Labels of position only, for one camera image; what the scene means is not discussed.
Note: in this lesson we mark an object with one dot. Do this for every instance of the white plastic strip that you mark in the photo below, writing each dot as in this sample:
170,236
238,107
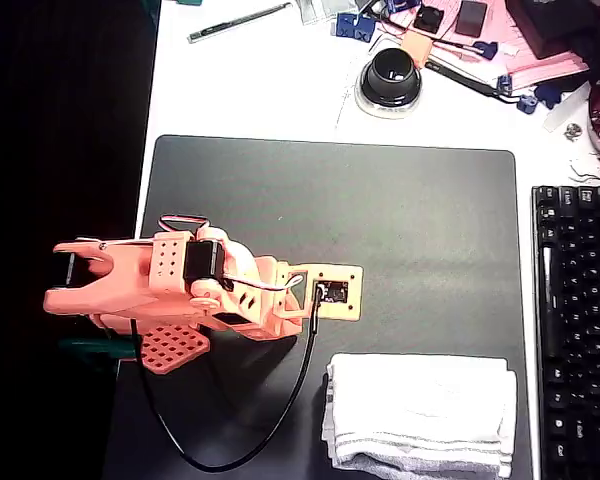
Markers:
565,109

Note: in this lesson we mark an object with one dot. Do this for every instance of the orange camera mount with camera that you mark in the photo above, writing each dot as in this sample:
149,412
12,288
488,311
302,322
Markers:
355,300

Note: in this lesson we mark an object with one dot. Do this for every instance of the dark maroon box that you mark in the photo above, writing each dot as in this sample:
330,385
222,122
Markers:
550,30

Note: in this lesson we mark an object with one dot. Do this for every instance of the black tweezers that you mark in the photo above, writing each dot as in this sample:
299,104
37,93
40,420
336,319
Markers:
455,75

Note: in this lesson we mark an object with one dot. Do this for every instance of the black desk mat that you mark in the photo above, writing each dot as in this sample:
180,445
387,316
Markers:
380,215

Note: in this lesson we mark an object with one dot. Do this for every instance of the small metal nut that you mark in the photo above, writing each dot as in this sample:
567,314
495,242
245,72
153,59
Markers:
572,131

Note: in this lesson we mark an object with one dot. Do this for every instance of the grey paper pieces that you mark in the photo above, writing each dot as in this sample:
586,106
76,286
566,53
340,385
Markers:
320,10

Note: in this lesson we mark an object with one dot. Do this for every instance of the black dome on white base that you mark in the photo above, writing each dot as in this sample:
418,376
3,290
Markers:
390,75

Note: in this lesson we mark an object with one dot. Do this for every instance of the teal object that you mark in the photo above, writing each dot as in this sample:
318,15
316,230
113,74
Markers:
187,2

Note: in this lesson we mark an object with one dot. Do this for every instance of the black keyboard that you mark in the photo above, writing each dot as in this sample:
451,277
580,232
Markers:
580,300

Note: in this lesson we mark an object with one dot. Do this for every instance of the orange square pad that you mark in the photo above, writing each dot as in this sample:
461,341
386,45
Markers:
416,47

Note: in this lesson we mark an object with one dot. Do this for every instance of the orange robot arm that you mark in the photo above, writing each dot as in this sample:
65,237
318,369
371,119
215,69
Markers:
125,285

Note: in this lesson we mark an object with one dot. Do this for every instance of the white striped towel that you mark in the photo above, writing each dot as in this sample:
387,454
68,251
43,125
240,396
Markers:
420,400

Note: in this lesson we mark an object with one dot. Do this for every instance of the black square fan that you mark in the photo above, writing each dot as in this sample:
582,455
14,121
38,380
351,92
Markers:
428,17

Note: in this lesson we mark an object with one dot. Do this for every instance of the green clamp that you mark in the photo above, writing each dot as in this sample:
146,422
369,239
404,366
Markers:
90,347

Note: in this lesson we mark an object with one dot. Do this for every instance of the black pen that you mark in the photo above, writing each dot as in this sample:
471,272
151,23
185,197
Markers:
230,23

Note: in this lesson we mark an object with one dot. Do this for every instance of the blue printed block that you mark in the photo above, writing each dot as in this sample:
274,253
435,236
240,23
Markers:
346,25
364,31

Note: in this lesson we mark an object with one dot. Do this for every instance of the pink paper stack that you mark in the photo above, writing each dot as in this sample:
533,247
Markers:
530,70

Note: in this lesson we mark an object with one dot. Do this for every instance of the dark rectangular device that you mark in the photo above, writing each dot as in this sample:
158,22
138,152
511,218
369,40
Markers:
471,17

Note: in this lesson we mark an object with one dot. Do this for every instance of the small blue printed part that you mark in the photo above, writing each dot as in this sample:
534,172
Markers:
527,103
549,94
504,83
486,49

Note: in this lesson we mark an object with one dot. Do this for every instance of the orange perforated base plate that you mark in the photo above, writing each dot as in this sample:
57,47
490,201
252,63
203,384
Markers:
172,350

